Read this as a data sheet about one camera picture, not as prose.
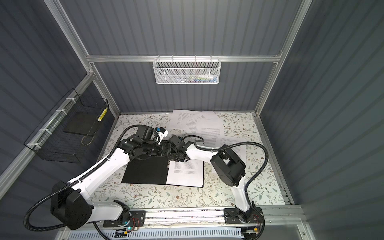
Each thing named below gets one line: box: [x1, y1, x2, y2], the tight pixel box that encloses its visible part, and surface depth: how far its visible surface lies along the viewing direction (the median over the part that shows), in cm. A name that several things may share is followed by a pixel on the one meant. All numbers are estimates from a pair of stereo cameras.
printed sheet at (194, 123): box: [169, 109, 208, 136], surface depth 118 cm
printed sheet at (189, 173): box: [166, 159, 204, 187], surface depth 90 cm
